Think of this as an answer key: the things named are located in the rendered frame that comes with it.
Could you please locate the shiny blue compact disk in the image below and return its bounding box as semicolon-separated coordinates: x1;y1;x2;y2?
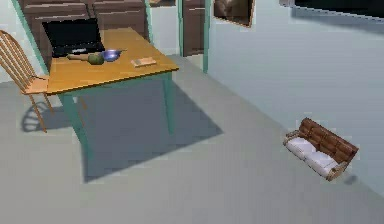
101;49;123;63

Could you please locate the brown room door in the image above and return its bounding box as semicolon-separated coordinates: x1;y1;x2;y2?
182;0;206;57

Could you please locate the brown framed picture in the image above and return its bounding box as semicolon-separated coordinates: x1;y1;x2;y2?
213;0;256;29

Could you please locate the green round alarm clock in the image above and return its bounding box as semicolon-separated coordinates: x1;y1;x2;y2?
87;53;105;66

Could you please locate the brown wooden cupboard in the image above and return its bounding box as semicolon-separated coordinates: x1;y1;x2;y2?
18;0;150;69

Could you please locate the wooden table with green legs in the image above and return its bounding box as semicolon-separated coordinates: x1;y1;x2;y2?
45;27;180;160

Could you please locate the dark window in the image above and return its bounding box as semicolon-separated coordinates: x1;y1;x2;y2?
279;0;384;23

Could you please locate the black laptop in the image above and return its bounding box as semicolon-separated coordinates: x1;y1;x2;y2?
41;17;106;59

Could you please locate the wooden spindle chair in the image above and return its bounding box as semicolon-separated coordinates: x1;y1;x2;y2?
0;29;55;134

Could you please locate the brown and white sofa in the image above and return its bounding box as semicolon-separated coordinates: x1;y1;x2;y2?
282;117;360;182

